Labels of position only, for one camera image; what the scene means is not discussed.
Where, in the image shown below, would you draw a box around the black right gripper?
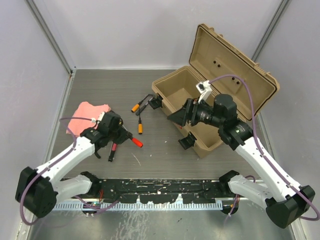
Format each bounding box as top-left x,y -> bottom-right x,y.
166,96 -> 223,129

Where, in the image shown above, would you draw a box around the tan plastic tool case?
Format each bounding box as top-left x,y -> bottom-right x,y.
151,23 -> 281,159

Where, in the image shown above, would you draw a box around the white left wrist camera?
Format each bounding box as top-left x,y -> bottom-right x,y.
96,111 -> 105,122

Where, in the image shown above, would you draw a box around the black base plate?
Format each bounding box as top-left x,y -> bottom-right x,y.
80,179 -> 235,204

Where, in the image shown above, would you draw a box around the red handled screwdriver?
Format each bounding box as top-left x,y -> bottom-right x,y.
129,136 -> 144,148

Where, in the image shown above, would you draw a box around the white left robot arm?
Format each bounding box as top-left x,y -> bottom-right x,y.
15,111 -> 143,226

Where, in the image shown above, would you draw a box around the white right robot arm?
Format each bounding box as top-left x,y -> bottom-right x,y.
167,94 -> 315,229

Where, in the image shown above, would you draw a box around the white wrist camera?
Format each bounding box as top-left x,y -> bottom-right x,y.
96,111 -> 105,122
195,80 -> 212,103

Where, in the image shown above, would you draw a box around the orange short screwdriver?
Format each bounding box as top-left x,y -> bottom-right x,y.
131,94 -> 154,113

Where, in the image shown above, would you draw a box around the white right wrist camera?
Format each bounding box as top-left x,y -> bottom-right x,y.
195,80 -> 212,103

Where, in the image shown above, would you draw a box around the orange stubby screwdriver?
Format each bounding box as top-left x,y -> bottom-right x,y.
138,117 -> 143,135

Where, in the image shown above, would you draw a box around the black red pliers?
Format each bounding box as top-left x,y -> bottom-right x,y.
108,142 -> 117,162

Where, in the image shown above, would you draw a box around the pink folded cloth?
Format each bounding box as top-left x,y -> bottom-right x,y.
68,101 -> 111,137

